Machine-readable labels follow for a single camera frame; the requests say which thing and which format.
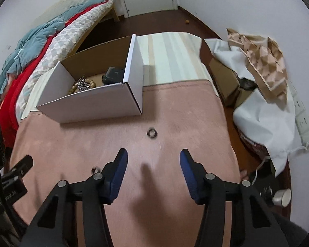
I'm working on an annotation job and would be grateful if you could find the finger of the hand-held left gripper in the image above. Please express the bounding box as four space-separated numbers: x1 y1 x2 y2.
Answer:
5 156 34 183

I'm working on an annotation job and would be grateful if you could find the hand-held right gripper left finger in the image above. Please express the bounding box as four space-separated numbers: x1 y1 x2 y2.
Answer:
21 148 129 247

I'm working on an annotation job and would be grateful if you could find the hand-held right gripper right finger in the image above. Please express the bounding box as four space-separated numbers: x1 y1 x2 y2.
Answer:
180 149 289 247

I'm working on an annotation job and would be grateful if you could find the white cardboard box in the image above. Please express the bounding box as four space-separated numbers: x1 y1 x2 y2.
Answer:
36 34 144 124

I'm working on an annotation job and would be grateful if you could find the wooden bead bracelet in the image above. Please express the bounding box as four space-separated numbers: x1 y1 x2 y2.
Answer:
68 76 97 94

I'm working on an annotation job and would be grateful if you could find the thick silver chain bracelet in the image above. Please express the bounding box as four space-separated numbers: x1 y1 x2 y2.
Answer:
77 77 90 90

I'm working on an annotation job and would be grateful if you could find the black smartwatch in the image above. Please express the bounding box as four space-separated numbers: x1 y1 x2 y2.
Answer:
102 67 125 85

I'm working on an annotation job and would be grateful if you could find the pink and striped table cloth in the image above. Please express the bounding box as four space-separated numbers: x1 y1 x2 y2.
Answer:
9 31 241 247

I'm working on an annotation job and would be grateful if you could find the bed with colourful blankets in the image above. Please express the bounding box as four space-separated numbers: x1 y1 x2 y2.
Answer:
0 4 106 132

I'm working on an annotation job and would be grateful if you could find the red patterned bag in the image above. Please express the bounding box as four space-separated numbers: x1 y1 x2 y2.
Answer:
238 131 271 157

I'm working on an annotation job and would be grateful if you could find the pile of cloth and boxes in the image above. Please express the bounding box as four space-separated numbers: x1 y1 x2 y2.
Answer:
204 38 305 177

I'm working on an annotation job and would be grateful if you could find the white tape roll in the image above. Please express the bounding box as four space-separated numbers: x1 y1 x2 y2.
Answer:
272 189 292 207

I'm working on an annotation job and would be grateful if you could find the brown cardboard box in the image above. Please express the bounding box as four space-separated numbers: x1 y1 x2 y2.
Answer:
208 58 241 107

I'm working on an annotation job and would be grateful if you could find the teal quilt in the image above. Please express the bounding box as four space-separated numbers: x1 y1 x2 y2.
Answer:
0 0 111 103

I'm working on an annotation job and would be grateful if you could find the white power strip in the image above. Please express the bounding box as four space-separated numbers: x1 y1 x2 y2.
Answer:
288 80 309 144

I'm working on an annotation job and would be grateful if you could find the beige geometric patterned scarf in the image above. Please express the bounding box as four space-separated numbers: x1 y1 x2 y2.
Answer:
227 28 289 103

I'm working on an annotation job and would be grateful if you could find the checkered quilt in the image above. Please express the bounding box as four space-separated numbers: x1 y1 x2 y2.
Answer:
17 0 114 111

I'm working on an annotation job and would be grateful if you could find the black cable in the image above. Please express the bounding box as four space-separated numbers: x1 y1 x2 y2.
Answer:
0 160 23 237

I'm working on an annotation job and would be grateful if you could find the white charging cable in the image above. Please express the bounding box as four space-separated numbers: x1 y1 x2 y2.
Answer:
254 144 308 178

